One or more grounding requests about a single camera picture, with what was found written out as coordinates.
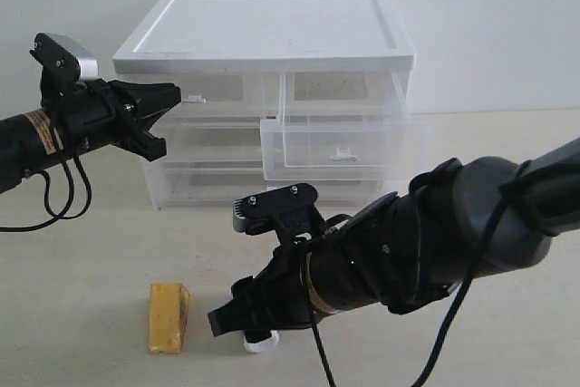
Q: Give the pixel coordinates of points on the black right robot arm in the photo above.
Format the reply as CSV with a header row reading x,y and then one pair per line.
x,y
482,218

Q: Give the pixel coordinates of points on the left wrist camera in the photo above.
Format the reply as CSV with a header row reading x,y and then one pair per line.
x,y
64,62

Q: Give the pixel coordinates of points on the white plastic drawer cabinet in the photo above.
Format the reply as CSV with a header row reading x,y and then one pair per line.
x,y
264,36

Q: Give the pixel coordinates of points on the white pill bottle blue label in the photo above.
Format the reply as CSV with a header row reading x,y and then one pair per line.
x,y
260,342

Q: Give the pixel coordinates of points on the clear plastic container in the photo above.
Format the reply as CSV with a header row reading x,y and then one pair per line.
x,y
189,144
176,185

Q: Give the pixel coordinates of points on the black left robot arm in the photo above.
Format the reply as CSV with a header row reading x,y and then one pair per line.
x,y
30,142

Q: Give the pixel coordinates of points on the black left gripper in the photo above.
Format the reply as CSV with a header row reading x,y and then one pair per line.
x,y
89,117

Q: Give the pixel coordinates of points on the yellow cheese wedge sponge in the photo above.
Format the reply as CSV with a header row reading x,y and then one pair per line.
x,y
168,318

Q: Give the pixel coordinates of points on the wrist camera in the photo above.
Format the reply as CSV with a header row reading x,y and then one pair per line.
x,y
289,211
64,62

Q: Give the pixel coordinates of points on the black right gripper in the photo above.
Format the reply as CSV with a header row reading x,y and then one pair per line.
x,y
273,299

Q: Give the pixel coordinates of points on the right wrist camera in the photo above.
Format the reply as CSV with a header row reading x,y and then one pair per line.
x,y
289,211

